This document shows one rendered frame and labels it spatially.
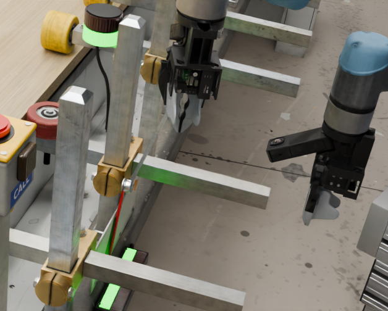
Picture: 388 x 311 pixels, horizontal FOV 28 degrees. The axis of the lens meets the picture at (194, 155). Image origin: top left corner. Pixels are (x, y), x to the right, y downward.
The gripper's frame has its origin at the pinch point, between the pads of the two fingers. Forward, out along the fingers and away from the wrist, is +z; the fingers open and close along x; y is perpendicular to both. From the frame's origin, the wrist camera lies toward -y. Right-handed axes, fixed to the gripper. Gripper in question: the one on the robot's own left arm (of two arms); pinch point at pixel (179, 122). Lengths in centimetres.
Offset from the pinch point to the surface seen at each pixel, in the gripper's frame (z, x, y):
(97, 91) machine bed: 31, -9, -64
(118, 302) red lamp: 29.2, -7.4, 11.3
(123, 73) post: -5.7, -9.4, -4.6
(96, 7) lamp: -14.7, -14.5, -8.5
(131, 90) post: -3.0, -7.8, -4.0
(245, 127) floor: 99, 60, -165
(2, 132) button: -24, -25, 43
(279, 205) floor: 99, 64, -111
